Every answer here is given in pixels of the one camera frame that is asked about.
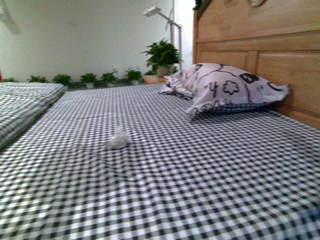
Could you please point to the crumpled white tissue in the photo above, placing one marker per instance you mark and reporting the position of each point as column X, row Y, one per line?
column 118, row 141

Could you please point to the small potted plant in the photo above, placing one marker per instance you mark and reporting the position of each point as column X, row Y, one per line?
column 134, row 75
column 89, row 79
column 109, row 78
column 62, row 79
column 37, row 79

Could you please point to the patterned white pillow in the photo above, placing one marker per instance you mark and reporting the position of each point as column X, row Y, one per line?
column 222, row 88

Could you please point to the checkered bed sheet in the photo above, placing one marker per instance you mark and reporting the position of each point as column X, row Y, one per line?
column 251, row 175

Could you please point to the wooden headboard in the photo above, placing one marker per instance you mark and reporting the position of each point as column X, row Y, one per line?
column 278, row 40

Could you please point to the large potted green plant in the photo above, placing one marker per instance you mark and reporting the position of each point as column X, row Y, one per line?
column 163, row 54

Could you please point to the folded checkered blanket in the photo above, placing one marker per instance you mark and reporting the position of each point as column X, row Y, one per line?
column 21, row 103

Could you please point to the far wooden nightstand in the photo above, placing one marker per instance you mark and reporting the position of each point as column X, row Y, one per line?
column 153, row 79

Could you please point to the white floor lamp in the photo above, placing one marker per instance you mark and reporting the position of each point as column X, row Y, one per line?
column 171, row 24

